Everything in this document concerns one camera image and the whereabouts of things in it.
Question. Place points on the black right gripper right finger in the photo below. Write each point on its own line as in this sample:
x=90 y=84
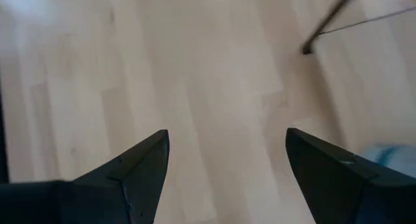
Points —
x=341 y=191

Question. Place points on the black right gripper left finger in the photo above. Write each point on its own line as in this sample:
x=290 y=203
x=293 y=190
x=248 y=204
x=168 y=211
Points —
x=136 y=185

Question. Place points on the blue silver energy drink can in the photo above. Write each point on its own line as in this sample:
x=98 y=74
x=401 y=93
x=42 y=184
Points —
x=395 y=159

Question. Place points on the black aluminium frame rail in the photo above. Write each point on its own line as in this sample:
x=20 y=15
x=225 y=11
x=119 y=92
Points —
x=2 y=136

